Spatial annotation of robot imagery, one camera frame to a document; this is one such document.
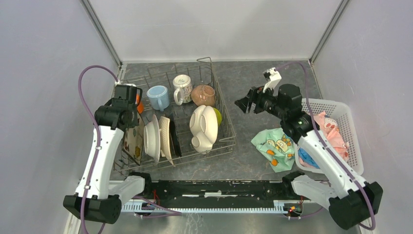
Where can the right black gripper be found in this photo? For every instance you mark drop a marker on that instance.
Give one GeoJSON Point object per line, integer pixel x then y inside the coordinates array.
{"type": "Point", "coordinates": [255, 94]}

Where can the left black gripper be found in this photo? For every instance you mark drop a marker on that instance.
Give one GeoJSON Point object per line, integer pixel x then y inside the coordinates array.
{"type": "Point", "coordinates": [135, 122]}

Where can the orange mug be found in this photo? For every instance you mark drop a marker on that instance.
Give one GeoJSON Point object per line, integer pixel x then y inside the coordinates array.
{"type": "Point", "coordinates": [140, 104]}

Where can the square floral plate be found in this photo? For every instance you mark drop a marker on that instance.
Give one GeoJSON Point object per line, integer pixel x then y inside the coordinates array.
{"type": "Point", "coordinates": [133, 141]}

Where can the plain white plate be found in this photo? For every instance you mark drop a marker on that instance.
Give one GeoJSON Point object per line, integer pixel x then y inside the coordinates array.
{"type": "Point", "coordinates": [152, 139]}

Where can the lime green bowl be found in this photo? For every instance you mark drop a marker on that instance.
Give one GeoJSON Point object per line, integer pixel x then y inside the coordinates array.
{"type": "Point", "coordinates": [218, 116]}

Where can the light blue mug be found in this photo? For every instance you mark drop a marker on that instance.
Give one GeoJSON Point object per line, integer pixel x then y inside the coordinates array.
{"type": "Point", "coordinates": [159, 97]}

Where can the red-rimmed beige plate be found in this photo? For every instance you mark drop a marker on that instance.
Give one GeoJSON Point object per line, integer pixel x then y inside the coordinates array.
{"type": "Point", "coordinates": [174, 136]}

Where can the beige brown-rimmed bowl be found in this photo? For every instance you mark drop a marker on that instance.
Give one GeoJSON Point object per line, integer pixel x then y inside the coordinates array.
{"type": "Point", "coordinates": [203, 95]}

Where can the cream divided plate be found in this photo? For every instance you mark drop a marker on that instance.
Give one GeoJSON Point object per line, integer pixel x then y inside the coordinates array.
{"type": "Point", "coordinates": [204, 128]}

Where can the white floral mug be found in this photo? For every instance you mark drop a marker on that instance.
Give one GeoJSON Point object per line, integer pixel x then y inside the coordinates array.
{"type": "Point", "coordinates": [182, 89]}

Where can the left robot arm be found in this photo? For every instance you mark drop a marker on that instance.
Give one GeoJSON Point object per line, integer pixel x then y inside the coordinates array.
{"type": "Point", "coordinates": [93, 199]}

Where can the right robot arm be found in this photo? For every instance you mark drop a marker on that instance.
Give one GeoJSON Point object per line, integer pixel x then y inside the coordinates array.
{"type": "Point", "coordinates": [349, 198]}

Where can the green cartoon cloth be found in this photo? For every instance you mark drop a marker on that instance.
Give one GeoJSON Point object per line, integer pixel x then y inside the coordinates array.
{"type": "Point", "coordinates": [276, 147]}

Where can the blue cloth in basket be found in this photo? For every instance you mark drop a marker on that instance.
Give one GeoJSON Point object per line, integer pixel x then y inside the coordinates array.
{"type": "Point", "coordinates": [306, 160]}

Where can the pink patterned cloth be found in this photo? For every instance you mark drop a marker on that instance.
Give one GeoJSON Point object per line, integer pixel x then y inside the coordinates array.
{"type": "Point", "coordinates": [330, 129]}

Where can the white plastic basket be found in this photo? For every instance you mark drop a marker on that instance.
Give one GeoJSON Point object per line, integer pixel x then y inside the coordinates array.
{"type": "Point", "coordinates": [341, 113]}

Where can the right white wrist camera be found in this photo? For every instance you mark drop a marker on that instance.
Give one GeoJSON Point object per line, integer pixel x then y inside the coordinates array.
{"type": "Point", "coordinates": [272, 77]}

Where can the grey wire dish rack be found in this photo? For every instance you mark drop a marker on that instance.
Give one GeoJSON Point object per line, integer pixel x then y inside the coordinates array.
{"type": "Point", "coordinates": [145, 76]}

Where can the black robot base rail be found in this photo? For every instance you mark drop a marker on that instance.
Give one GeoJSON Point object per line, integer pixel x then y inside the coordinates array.
{"type": "Point", "coordinates": [177, 197]}

